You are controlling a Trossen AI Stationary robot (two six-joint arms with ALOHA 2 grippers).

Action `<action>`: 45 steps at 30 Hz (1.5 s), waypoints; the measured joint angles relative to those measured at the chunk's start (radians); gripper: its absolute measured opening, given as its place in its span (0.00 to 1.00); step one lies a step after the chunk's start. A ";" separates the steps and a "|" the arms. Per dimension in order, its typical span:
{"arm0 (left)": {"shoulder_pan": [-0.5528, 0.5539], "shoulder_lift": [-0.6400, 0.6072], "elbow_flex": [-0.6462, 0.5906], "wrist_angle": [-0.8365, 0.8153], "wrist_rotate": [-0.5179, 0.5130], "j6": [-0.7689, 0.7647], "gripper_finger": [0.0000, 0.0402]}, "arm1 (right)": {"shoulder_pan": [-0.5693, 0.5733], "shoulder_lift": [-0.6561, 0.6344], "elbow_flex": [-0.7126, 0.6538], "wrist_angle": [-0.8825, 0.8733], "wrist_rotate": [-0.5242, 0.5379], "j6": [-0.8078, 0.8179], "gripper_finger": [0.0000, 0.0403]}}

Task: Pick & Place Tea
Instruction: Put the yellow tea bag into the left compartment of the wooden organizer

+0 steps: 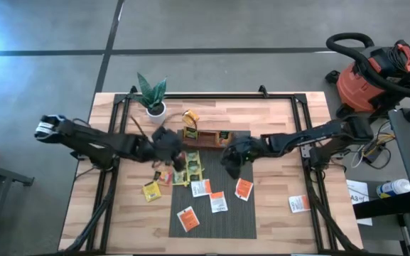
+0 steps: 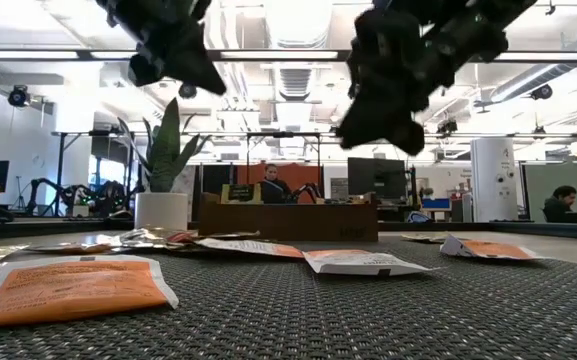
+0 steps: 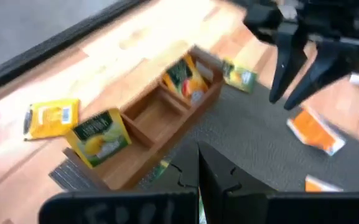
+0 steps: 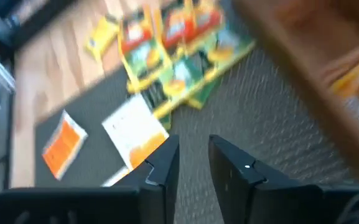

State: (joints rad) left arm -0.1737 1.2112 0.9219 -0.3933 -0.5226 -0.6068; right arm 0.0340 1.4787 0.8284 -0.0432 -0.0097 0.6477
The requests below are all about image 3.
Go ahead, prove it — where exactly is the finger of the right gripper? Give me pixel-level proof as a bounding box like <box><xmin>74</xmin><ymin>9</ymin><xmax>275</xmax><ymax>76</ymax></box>
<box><xmin>283</xmin><ymin>42</ymin><xmax>359</xmax><ymax>111</ymax></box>
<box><xmin>268</xmin><ymin>26</ymin><xmax>307</xmax><ymax>105</ymax></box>

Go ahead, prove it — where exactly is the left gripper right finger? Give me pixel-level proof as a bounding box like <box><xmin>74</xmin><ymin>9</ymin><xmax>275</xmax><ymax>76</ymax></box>
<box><xmin>198</xmin><ymin>141</ymin><xmax>359</xmax><ymax>224</ymax></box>

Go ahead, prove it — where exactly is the black table edge rail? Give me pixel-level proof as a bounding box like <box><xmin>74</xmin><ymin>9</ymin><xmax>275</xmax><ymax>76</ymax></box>
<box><xmin>0</xmin><ymin>0</ymin><xmax>151</xmax><ymax>100</ymax></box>

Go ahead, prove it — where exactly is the orange white tea packet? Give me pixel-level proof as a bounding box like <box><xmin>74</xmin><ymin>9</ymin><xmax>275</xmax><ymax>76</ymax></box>
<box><xmin>286</xmin><ymin>105</ymin><xmax>347</xmax><ymax>157</ymax></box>
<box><xmin>304</xmin><ymin>175</ymin><xmax>344</xmax><ymax>193</ymax></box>

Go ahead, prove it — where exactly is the grey woven placemat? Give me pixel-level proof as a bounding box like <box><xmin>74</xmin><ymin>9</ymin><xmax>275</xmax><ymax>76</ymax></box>
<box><xmin>49</xmin><ymin>81</ymin><xmax>359</xmax><ymax>194</ymax></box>

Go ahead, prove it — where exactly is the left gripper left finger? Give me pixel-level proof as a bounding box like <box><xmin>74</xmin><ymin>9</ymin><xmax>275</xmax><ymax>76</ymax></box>
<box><xmin>39</xmin><ymin>140</ymin><xmax>198</xmax><ymax>224</ymax></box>

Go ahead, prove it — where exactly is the peach orange tea packet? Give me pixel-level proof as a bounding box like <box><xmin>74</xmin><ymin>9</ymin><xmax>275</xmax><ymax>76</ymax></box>
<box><xmin>162</xmin><ymin>55</ymin><xmax>210</xmax><ymax>106</ymax></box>

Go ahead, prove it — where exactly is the yellow barcode tea packet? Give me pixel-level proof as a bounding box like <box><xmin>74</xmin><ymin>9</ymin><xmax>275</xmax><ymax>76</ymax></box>
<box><xmin>22</xmin><ymin>98</ymin><xmax>81</xmax><ymax>141</ymax></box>

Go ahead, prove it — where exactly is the brown wooden tea organizer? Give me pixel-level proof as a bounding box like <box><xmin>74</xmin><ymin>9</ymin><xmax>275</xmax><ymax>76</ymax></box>
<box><xmin>62</xmin><ymin>45</ymin><xmax>226</xmax><ymax>191</ymax></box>

